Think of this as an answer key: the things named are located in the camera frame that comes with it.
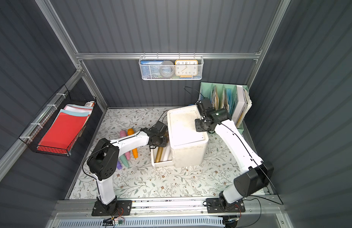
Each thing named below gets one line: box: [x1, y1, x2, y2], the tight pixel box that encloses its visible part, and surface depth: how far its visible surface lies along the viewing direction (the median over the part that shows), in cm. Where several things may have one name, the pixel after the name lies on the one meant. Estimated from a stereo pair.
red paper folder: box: [38, 112, 90, 149], surface depth 74 cm
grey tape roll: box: [158, 60, 176, 78], surface depth 90 cm
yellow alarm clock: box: [175, 59, 199, 78], surface depth 90 cm
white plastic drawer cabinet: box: [167, 104, 209, 169], surface depth 78 cm
